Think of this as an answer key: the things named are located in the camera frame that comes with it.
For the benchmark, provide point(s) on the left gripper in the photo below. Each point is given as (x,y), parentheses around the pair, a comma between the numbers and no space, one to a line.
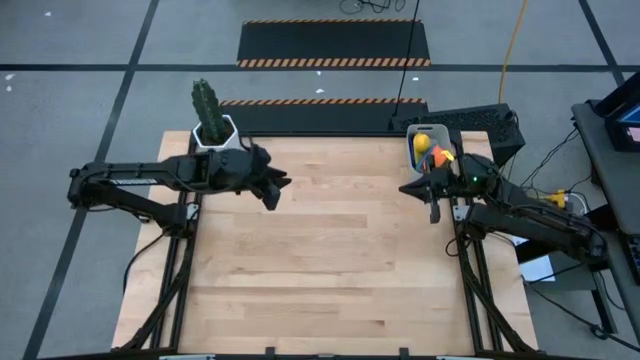
(235,170)

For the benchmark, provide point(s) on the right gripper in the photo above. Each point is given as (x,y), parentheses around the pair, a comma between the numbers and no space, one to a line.
(455,185)

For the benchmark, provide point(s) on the orange measuring cup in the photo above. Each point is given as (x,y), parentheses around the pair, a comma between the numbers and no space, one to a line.
(440,157)

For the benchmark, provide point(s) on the yellow measuring cup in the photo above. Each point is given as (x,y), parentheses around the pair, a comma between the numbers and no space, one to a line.
(421,142)

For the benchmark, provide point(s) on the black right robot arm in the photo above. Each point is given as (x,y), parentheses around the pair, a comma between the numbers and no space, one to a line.
(540,225)

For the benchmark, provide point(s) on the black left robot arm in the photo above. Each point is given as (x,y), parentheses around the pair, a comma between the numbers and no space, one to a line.
(130,175)

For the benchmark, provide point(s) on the white plastic basket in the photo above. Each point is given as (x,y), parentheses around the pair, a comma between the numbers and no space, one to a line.
(442,137)

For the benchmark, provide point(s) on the black hazard-striped floor mat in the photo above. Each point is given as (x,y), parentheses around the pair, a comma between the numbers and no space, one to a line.
(320,117)
(330,42)

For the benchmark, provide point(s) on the green cactus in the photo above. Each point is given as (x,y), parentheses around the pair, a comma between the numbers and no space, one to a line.
(207,110)

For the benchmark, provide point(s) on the yellow power plug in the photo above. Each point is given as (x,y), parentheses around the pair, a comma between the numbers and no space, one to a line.
(558,198)

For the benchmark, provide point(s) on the white paper sheet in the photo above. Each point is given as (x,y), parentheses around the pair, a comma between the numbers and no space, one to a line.
(537,270)

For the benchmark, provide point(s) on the grey side desk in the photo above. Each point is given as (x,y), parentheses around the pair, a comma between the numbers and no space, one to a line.
(615,190)

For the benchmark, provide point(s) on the black laptop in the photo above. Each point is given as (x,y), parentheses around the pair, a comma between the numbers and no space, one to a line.
(617,137)

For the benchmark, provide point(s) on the silver mounting bracket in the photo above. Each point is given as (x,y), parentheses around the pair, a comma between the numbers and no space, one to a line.
(193,212)
(457,213)

